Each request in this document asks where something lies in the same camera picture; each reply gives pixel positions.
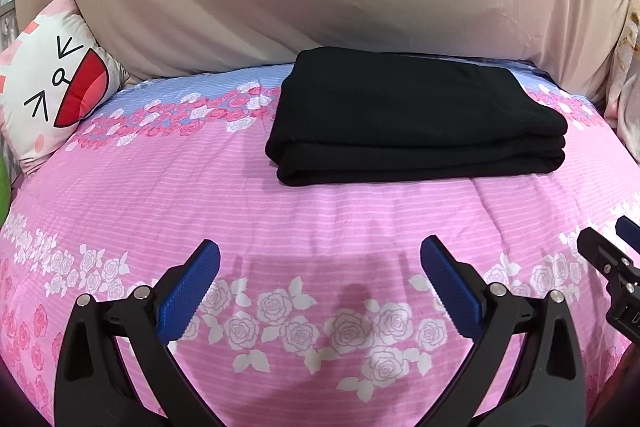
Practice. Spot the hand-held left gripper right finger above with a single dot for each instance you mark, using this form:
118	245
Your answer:
452	292

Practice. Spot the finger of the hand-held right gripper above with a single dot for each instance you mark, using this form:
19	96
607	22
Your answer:
602	252
630	232

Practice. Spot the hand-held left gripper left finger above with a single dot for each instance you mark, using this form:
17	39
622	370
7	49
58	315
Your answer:
187	292

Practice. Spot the black pants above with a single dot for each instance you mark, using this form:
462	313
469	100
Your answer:
415	117

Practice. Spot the pink floral bed sheet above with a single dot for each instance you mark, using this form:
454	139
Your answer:
310	217

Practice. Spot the cream patterned cloth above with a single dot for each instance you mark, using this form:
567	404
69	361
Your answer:
627	72

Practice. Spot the green plush pillow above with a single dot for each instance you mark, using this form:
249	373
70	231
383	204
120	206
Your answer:
4	184

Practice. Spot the cat face pillow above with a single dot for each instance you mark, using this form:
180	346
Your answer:
55	82

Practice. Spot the silver curtain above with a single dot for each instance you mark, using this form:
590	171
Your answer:
6	12

